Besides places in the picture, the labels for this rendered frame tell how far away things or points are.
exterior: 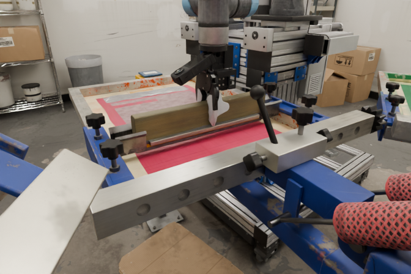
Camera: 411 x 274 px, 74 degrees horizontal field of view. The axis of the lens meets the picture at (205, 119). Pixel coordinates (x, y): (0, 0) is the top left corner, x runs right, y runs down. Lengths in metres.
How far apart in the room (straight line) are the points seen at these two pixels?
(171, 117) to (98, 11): 3.73
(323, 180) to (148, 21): 4.22
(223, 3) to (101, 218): 0.50
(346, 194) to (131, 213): 0.32
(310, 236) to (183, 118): 0.39
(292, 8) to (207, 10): 0.66
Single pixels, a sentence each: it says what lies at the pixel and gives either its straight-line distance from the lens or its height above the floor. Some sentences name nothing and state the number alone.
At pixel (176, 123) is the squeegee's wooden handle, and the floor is 1.02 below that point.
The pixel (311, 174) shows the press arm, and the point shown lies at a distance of 0.49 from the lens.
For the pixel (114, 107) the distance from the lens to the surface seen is 1.04.
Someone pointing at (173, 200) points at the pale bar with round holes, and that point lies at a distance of 0.45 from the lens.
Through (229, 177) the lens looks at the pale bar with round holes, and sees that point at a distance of 0.49.
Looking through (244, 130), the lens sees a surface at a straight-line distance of 0.82.
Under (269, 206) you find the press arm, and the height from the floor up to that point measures 0.92.
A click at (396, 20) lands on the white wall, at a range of 4.61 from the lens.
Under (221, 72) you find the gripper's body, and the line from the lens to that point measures 0.69.
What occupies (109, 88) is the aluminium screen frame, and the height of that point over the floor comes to 0.97.
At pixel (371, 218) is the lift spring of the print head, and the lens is 0.37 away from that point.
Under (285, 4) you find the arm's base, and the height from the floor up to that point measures 1.30.
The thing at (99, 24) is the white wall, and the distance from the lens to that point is 4.35.
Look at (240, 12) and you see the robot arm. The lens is 0.74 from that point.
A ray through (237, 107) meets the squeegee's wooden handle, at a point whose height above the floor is 1.03.
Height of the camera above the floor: 1.30
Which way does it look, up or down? 23 degrees down
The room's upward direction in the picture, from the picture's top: straight up
